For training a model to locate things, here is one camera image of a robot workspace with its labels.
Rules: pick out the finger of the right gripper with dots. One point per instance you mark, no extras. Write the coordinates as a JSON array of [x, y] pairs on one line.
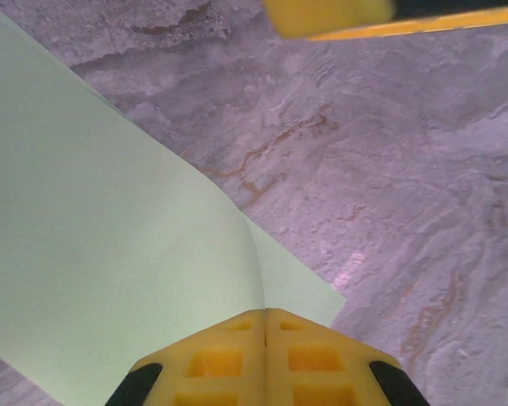
[[321, 17]]

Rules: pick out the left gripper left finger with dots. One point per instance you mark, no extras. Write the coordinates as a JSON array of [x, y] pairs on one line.
[[211, 368]]

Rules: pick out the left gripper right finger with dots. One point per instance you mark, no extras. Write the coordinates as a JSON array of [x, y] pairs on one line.
[[317, 368]]

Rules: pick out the light green cloth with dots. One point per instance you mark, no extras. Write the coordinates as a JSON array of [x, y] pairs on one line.
[[110, 211]]

